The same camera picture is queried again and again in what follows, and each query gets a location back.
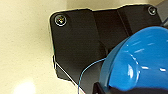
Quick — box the blue bowl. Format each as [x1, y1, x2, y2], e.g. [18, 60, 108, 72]
[99, 25, 168, 93]

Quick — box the dark robot mobile base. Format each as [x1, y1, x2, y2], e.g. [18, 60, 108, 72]
[49, 3, 168, 94]

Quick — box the thin blue cable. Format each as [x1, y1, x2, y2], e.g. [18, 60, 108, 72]
[77, 58, 108, 94]

